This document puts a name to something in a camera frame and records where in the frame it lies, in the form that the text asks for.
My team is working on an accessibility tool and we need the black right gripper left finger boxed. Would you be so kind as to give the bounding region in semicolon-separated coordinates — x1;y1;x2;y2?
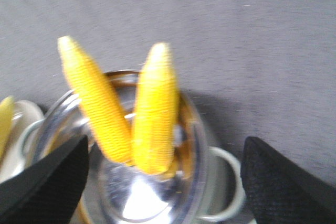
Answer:
1;135;89;223

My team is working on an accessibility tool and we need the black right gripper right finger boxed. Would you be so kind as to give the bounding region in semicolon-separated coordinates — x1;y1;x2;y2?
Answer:
240;136;335;223

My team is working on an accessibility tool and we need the beige round plate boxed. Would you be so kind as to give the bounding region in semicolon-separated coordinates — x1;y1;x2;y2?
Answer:
1;100;45;182

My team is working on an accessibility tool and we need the yellow corn cob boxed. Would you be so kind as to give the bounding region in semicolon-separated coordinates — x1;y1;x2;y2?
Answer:
57;36;133;166
133;42;179;175
0;96;14;158

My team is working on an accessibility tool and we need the green pot with handles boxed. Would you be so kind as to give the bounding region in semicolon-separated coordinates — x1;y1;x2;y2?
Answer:
20;70;246;224

